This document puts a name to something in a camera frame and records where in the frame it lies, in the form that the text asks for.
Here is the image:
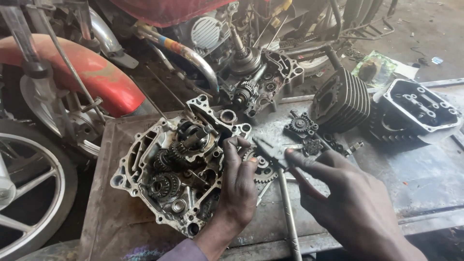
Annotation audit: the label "person's right hand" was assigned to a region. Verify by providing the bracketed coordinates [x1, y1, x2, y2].
[284, 148, 401, 252]

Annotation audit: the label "person's left hand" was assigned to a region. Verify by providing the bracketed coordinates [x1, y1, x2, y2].
[212, 136, 260, 232]

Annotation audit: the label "grey metal pliers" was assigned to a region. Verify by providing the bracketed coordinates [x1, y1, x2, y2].
[252, 136, 302, 179]

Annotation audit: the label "short silver pin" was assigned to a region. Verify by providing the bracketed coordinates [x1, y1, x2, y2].
[256, 179, 275, 207]

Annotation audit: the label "flat toothed sprocket gear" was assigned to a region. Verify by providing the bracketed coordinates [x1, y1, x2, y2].
[242, 146, 279, 184]

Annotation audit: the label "small silver bolt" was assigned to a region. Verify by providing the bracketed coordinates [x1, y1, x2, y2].
[344, 141, 365, 157]

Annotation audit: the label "small black metal part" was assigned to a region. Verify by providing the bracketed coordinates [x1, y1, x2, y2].
[322, 133, 346, 153]

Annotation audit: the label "long grey metal tube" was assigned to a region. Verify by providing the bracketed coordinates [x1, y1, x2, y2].
[277, 167, 304, 261]

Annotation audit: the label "small star-shaped metal part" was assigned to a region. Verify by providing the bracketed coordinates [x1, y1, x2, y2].
[302, 139, 324, 157]

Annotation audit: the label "silver crankcase half with gears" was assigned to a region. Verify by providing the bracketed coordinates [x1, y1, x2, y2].
[110, 94, 253, 239]

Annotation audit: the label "black oil pump gear plate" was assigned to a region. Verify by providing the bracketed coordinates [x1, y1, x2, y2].
[283, 110, 320, 141]

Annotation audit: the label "black finned engine cylinder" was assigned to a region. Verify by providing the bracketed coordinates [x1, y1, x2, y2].
[312, 67, 371, 133]

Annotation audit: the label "crankcase half with clutch shaft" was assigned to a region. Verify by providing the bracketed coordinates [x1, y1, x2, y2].
[220, 27, 305, 119]

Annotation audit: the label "black finned cylinder head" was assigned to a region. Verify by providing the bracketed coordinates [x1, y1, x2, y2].
[369, 79, 463, 144]

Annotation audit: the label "thin metal stud rod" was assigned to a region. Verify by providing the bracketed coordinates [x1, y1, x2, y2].
[145, 65, 186, 109]
[129, 75, 168, 120]

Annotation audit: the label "green plastic packet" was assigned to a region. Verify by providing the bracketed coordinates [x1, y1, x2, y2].
[351, 50, 399, 88]

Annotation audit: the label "black kick lever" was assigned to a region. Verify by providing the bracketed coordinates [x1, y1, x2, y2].
[324, 45, 345, 72]

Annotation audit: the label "chrome exhaust pipe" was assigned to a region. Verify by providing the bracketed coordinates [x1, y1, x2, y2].
[135, 25, 220, 95]

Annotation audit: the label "red motorcycle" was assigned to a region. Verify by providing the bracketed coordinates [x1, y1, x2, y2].
[89, 0, 397, 78]

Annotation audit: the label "silver brake hub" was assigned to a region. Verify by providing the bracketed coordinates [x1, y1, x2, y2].
[20, 75, 106, 157]

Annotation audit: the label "red motorcycle fender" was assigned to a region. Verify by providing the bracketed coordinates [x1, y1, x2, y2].
[0, 34, 146, 119]

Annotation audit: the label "motorcycle wheel with alloy spokes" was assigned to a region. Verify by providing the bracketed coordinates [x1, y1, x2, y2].
[0, 119, 79, 261]

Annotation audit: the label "chrome fork leg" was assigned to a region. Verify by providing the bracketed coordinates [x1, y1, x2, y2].
[0, 0, 55, 78]

